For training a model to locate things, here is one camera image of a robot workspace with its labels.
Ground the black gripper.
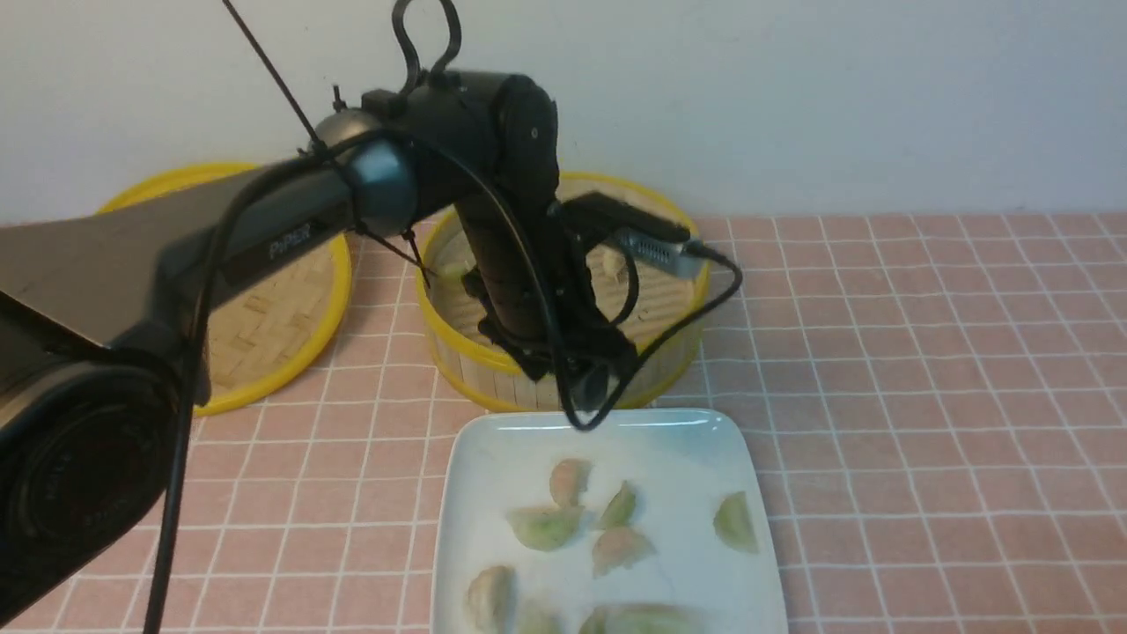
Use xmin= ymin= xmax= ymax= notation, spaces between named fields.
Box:
xmin=461 ymin=216 xmax=637 ymax=413

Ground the black cable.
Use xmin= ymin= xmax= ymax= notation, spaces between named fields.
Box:
xmin=144 ymin=0 xmax=743 ymax=634

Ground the pink white dumpling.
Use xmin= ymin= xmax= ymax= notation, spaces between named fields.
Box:
xmin=549 ymin=458 xmax=592 ymax=508

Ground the white square plate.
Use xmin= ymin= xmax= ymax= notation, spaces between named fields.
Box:
xmin=431 ymin=407 xmax=788 ymax=633

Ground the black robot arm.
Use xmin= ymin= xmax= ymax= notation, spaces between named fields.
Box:
xmin=3 ymin=69 xmax=637 ymax=631

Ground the bamboo steamer lid yellow rim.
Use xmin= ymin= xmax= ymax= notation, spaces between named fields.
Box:
xmin=97 ymin=163 xmax=353 ymax=418

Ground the large green dumpling plate bottom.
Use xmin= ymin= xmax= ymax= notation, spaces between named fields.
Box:
xmin=603 ymin=602 xmax=707 ymax=633

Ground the small green dumpling plate centre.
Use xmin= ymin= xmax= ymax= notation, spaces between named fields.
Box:
xmin=595 ymin=481 xmax=637 ymax=532

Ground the bamboo steamer basket yellow rim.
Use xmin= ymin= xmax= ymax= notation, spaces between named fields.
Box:
xmin=415 ymin=172 xmax=710 ymax=412

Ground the small green dumpling bottom centre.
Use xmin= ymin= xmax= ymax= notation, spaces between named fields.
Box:
xmin=578 ymin=606 xmax=607 ymax=634

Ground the green dumpling plate right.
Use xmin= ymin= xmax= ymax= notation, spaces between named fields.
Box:
xmin=712 ymin=492 xmax=758 ymax=555

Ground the pale dumpling plate bottom left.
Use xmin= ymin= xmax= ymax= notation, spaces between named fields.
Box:
xmin=464 ymin=565 xmax=515 ymax=633

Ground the pink dumpling plate centre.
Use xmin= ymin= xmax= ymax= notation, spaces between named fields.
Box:
xmin=592 ymin=526 xmax=656 ymax=579

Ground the white dumpling steamer right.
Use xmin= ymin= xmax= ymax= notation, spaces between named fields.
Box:
xmin=600 ymin=247 xmax=630 ymax=284

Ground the pink checkered tablecloth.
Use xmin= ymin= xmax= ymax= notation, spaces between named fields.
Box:
xmin=0 ymin=212 xmax=1127 ymax=634

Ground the green dumpling plate left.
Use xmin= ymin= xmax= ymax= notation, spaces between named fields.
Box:
xmin=505 ymin=506 xmax=586 ymax=551

